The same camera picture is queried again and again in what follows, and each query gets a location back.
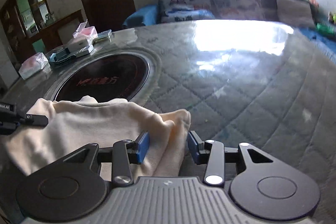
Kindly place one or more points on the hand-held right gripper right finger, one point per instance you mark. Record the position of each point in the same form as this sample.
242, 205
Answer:
193, 148

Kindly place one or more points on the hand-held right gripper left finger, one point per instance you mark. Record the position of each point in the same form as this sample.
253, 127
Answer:
143, 146

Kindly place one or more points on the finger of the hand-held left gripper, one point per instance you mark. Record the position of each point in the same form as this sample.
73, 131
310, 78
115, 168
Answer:
36, 119

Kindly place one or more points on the cream garment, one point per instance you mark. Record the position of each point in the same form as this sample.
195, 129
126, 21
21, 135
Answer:
92, 121

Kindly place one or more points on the white pink tissue pack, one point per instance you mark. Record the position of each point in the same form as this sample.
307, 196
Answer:
34, 65

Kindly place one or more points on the round black induction cooktop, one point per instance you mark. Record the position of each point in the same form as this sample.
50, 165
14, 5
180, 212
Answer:
105, 74

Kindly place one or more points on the white box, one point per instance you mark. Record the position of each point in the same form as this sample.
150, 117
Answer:
81, 47

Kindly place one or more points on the dark wooden shelf cabinet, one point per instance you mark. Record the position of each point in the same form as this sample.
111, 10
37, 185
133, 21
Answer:
15, 22

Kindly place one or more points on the dark wooden counter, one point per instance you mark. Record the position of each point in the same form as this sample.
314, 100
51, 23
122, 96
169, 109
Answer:
65, 23

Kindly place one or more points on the opened pink tissue pack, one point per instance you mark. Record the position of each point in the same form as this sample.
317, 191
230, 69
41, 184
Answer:
85, 31

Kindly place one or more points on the flat green book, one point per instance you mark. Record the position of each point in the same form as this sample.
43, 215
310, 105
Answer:
103, 35

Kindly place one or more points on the long butterfly print cushion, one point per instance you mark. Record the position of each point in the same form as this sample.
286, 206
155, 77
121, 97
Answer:
183, 7

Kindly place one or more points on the large butterfly print cushion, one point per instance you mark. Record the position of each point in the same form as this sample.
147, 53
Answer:
236, 1

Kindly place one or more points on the dark teal sofa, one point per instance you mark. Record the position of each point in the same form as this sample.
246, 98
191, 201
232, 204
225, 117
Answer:
267, 1

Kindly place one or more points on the grey cushion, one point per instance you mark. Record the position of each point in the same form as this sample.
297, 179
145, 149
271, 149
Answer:
294, 10

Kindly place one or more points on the green plastic item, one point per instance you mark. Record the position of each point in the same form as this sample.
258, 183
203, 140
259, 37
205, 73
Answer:
325, 28

